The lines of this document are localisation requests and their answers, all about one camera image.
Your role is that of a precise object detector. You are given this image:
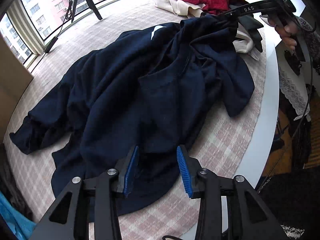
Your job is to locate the grey wooden board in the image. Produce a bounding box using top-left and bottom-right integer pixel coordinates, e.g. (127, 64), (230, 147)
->
(0, 37), (33, 141)

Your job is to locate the navy blue sweatshirt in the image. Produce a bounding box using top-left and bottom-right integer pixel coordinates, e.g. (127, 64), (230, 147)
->
(10, 15), (254, 215)

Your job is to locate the cream knit sweater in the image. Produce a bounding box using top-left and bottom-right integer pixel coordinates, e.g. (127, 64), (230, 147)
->
(153, 0), (205, 18)

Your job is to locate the blue folded garment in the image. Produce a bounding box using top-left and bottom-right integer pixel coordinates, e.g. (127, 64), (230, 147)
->
(1, 193), (36, 239)

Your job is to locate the grey knit sleeve forearm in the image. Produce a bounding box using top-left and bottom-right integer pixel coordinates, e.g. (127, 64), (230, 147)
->
(297, 17), (320, 75)

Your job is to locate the dark grey folded garment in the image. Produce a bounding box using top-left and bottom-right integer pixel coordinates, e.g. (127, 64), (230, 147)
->
(0, 144), (33, 220)

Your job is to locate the person's right hand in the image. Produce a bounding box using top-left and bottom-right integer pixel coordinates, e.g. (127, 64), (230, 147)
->
(260, 15), (299, 50)

